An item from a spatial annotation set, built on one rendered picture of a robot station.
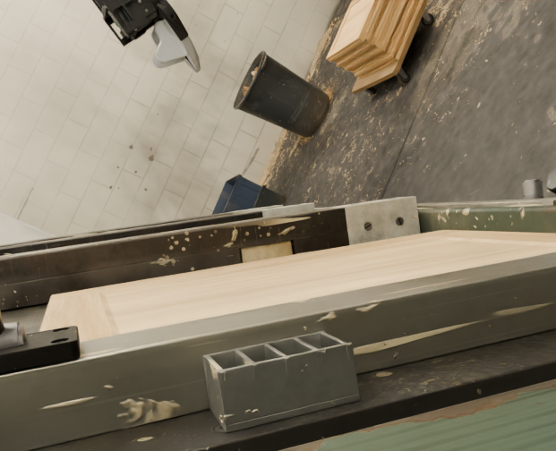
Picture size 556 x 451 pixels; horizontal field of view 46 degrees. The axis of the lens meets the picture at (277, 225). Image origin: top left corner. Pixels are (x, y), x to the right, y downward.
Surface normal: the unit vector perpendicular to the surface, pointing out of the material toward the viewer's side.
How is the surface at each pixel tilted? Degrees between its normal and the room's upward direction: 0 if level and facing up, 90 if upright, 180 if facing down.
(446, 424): 57
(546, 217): 33
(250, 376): 89
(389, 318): 90
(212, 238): 90
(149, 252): 90
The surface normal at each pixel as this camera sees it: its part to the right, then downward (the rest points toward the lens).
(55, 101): 0.30, 0.00
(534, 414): -0.14, -0.99
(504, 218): -0.94, 0.15
